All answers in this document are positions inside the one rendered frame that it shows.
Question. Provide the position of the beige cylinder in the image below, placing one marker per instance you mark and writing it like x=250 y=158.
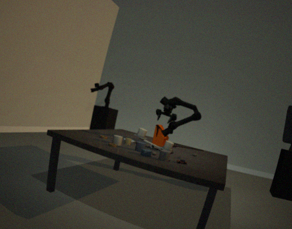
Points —
x=168 y=145
x=117 y=140
x=142 y=132

